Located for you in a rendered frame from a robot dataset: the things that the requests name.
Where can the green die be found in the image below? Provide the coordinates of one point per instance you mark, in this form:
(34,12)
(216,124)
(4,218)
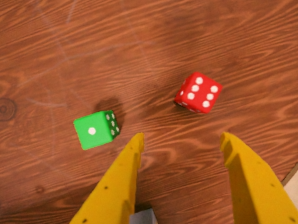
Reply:
(97,128)

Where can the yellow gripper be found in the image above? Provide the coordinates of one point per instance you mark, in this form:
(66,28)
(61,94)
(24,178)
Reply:
(257,195)

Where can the beige flat mat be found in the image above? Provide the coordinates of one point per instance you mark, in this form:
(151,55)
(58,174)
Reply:
(291,185)

